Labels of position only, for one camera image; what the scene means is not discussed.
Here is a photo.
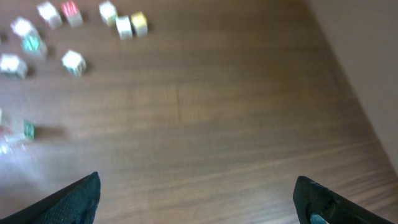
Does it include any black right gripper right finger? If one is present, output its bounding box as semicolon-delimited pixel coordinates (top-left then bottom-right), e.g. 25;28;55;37
293;175;392;224

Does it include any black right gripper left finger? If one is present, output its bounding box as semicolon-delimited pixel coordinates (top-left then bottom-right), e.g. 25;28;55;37
1;172;101;224

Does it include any white green picture block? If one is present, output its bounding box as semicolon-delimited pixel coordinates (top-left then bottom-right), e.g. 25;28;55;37
2;119;35;142

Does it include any green letter J block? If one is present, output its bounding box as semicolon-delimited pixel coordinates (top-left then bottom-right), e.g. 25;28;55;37
62;50;86;77

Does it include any green letter block centre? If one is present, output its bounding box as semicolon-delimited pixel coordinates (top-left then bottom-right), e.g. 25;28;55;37
1;54;28;79

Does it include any green letter N block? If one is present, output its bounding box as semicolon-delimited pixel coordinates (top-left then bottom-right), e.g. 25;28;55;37
21;35;48;59

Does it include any red letter Y block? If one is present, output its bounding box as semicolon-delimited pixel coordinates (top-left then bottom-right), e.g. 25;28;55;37
116;16;133;40

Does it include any red letter A block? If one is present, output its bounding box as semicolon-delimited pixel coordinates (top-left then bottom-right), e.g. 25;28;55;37
10;17;39;39

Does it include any yellow block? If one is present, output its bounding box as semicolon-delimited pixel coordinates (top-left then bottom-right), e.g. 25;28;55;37
131;12;148;37

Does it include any plain white picture block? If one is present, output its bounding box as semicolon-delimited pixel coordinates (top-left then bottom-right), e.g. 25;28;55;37
99;1;118;27

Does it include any red letter M block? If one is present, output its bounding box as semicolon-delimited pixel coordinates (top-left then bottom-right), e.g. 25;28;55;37
61;1;83;27

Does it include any red white picture block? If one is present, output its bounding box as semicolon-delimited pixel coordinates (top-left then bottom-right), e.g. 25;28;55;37
37;1;62;29

